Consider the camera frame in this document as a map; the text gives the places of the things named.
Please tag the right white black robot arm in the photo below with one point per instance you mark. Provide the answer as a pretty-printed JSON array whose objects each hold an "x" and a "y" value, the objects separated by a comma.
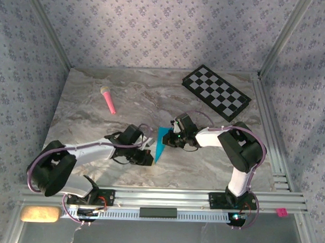
[{"x": 207, "y": 137}]

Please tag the controller board with green light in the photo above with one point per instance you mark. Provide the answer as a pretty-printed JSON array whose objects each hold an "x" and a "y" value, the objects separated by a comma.
[{"x": 237, "y": 218}]

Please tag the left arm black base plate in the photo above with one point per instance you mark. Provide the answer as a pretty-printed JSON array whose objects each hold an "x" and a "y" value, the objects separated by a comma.
[{"x": 106, "y": 198}]

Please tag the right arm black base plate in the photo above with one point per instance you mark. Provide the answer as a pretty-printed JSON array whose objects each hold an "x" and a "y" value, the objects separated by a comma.
[{"x": 215, "y": 200}]

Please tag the blue cloth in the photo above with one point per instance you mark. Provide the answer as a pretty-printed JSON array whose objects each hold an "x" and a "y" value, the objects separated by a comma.
[{"x": 159, "y": 142}]

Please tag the aluminium frame post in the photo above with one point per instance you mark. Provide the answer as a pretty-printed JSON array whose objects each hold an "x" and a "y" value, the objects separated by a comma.
[
  {"x": 50, "y": 29},
  {"x": 283, "y": 37}
]

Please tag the aluminium frame bar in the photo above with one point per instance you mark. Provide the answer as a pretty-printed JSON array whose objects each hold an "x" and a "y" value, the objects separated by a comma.
[
  {"x": 13, "y": 228},
  {"x": 305, "y": 238}
]

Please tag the tan oblong sponge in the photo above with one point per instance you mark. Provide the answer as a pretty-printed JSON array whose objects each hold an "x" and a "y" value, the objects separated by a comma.
[{"x": 40, "y": 214}]

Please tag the aluminium side rail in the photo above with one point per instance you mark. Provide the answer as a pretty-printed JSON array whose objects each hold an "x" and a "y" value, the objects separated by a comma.
[{"x": 262, "y": 103}]

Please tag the pink toy microphone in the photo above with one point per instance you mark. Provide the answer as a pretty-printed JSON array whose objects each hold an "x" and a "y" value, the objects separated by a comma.
[{"x": 108, "y": 99}]

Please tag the small pink cube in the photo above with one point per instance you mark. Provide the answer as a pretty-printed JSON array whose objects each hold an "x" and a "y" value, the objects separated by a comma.
[{"x": 281, "y": 212}]

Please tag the black white checkerboard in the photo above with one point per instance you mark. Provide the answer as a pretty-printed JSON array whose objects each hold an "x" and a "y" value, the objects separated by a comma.
[{"x": 217, "y": 92}]

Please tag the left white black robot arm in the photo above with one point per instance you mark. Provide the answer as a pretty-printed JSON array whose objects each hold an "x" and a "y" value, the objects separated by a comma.
[{"x": 97, "y": 151}]

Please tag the long aluminium mounting rail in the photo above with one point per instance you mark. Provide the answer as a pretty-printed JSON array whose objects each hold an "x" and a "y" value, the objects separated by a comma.
[{"x": 160, "y": 196}]

